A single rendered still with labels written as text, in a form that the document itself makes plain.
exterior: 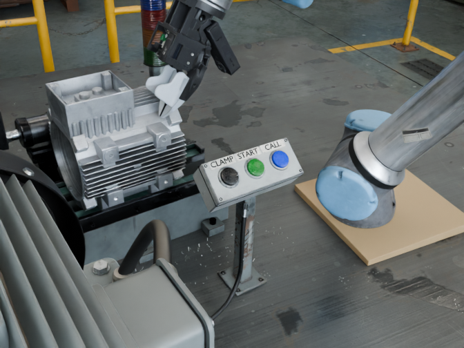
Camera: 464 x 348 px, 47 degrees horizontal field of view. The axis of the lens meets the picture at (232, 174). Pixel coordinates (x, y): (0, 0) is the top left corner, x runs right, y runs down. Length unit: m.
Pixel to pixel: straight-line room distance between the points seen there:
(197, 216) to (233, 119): 0.52
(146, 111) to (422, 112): 0.47
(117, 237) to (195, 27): 0.42
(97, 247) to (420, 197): 0.73
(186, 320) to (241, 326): 0.67
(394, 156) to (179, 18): 0.43
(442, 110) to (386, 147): 0.11
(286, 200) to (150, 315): 0.97
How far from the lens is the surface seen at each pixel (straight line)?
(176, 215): 1.10
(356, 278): 1.08
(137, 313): 0.31
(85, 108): 0.92
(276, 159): 0.88
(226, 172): 0.84
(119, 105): 0.94
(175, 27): 0.93
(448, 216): 1.27
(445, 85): 0.87
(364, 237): 1.16
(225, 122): 1.56
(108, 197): 0.96
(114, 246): 1.07
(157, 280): 0.32
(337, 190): 0.97
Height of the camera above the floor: 1.54
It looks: 34 degrees down
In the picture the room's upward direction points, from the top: 2 degrees clockwise
